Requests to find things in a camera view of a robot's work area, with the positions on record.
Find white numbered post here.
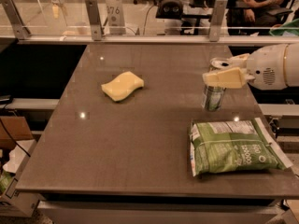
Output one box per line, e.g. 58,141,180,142
106,0,126,35

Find left metal glass bracket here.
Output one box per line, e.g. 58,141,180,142
0,0,31,40

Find silver redbull can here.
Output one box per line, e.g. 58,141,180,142
202,58,229,111

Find green jalapeno chip bag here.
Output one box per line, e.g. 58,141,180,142
190,118,292,176

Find black VR headset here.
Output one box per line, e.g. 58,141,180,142
156,0,183,20

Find right metal glass bracket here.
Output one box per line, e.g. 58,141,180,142
208,0,228,42

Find metal glass bracket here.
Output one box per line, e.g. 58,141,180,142
0,0,31,40
85,0,103,41
208,0,228,42

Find black cable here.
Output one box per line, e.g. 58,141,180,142
0,105,32,158

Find seated person dark clothes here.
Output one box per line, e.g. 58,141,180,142
226,0,285,35

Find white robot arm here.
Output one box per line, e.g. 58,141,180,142
203,44,299,91

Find middle metal glass bracket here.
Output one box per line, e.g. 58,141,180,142
85,0,103,41

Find yellow sponge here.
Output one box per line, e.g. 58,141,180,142
101,71,144,102

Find cardboard box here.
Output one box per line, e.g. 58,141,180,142
0,116,33,150

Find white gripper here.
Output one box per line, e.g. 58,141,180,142
203,44,288,91

